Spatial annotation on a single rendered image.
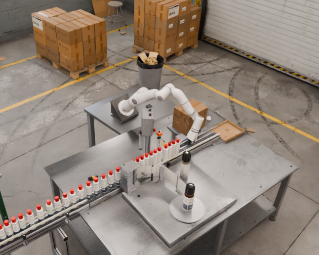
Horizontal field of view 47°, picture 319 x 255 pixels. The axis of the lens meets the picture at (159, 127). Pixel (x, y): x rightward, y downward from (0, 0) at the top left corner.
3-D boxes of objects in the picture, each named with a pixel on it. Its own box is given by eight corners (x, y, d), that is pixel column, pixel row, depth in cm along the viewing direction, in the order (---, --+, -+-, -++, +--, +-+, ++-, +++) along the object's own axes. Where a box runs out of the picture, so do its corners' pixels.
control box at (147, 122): (141, 135, 333) (142, 119, 322) (141, 124, 347) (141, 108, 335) (152, 135, 334) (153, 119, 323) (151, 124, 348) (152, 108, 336)
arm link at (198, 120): (191, 124, 380) (192, 128, 371) (196, 113, 375) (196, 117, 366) (199, 127, 380) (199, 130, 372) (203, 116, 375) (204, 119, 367)
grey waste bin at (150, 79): (149, 100, 618) (151, 67, 581) (131, 90, 641) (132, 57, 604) (166, 91, 644) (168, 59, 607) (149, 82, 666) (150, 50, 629)
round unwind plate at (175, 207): (186, 229, 303) (186, 228, 302) (162, 206, 321) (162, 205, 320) (211, 212, 319) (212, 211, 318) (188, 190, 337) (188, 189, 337)
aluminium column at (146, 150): (146, 162, 372) (148, 107, 332) (143, 160, 375) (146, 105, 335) (150, 161, 374) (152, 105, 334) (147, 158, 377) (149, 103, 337)
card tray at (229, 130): (226, 142, 405) (227, 139, 403) (209, 130, 421) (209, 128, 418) (244, 133, 421) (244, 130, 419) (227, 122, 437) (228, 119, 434)
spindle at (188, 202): (187, 213, 314) (190, 190, 297) (180, 207, 320) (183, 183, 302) (194, 209, 319) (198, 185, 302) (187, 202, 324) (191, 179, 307)
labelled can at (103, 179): (103, 194, 329) (102, 177, 316) (100, 190, 332) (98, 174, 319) (108, 191, 331) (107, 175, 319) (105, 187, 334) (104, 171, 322)
